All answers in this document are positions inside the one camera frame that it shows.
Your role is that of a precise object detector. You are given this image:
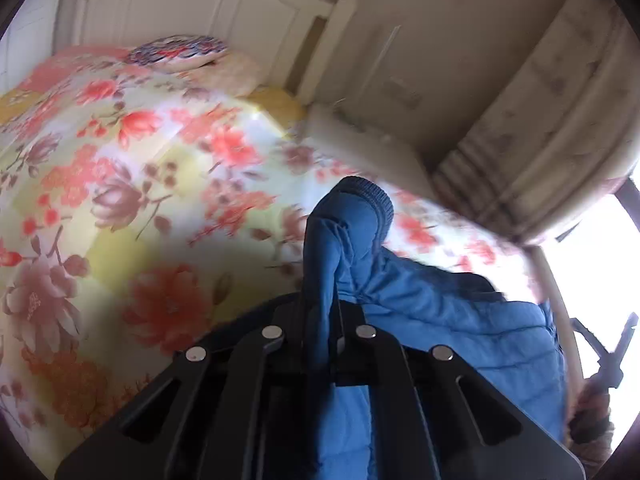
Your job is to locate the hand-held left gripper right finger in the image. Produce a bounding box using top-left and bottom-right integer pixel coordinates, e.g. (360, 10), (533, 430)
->
(327, 300), (587, 480)

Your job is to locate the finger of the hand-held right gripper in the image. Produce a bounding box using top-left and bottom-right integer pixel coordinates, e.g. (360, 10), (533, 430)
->
(569, 316), (607, 361)
(612, 311), (640, 361)

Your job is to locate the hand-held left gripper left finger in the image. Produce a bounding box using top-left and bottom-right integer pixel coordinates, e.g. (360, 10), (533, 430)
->
(54, 294), (313, 480)

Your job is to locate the blue quilted jacket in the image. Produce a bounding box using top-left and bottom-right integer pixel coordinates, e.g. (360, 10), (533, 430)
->
(300, 176), (572, 480)

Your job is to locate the person's right hand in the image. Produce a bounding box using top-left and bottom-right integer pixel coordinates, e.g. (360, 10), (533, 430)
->
(567, 382), (617, 463)

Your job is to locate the beige windowsill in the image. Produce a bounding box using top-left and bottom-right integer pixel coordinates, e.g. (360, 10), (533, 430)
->
(527, 244), (585, 398)

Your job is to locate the printed cream curtain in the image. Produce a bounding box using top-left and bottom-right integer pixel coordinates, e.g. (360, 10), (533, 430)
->
(431, 0), (640, 247)

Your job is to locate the floral bedspread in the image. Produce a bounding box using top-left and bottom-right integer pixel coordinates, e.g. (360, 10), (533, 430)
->
(0, 45), (543, 473)

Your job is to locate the white nightstand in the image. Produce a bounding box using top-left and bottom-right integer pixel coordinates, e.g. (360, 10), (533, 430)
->
(301, 102), (437, 197)

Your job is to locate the beige pillow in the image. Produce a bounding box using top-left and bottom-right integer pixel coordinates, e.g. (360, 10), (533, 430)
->
(184, 52), (262, 99)

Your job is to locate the patterned round cushion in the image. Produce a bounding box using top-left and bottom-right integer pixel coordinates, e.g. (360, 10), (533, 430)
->
(125, 34), (230, 70)

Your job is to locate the white wooden headboard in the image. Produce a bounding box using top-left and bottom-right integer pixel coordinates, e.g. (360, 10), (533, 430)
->
(70, 0), (365, 107)

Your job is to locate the white wardrobe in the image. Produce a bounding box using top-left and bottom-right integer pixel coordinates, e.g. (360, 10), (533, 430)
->
(0, 0), (68, 93)

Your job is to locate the dark window frame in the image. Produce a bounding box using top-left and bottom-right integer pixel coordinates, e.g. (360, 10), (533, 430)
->
(555, 172), (640, 241)

